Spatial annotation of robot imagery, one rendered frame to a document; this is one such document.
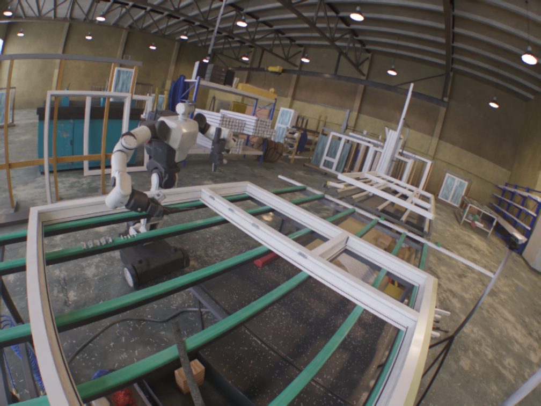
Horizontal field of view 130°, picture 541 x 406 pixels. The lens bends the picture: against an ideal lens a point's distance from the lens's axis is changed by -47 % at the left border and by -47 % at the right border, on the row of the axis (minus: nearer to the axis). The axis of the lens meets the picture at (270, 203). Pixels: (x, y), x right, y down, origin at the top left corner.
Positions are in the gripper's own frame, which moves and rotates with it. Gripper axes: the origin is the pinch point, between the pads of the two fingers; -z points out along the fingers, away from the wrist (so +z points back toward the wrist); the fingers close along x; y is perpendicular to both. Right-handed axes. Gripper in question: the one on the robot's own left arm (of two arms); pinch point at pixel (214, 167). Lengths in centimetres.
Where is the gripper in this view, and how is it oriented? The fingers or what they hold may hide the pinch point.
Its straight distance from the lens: 156.8
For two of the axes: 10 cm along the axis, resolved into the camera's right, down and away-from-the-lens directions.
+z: 2.3, -9.1, -3.4
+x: 7.4, 3.9, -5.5
